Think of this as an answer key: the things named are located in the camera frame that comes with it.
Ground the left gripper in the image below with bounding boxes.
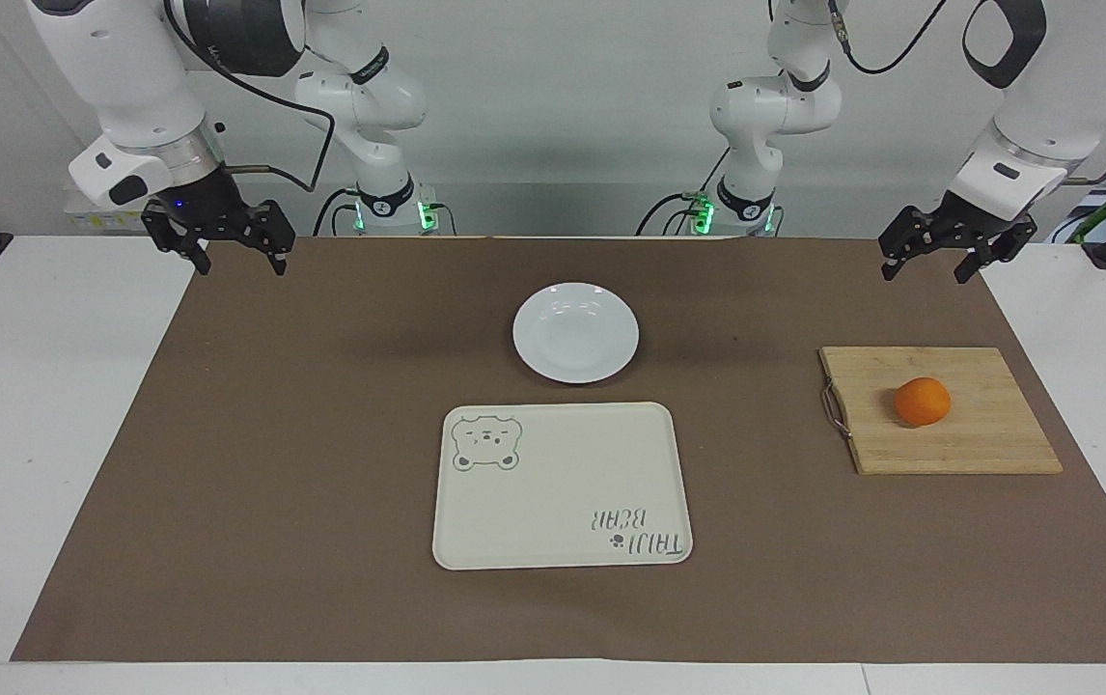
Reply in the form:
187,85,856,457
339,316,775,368
878,189,1037,286

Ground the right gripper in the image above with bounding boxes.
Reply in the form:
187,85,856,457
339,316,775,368
141,166,297,279

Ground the orange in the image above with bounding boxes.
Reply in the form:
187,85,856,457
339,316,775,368
894,376,953,429

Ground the white round plate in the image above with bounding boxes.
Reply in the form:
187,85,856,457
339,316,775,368
512,282,641,385

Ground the wooden cutting board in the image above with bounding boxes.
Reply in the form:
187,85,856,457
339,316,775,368
818,347,1065,476

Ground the cream tray with bear print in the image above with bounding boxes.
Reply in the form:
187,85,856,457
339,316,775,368
431,402,695,571

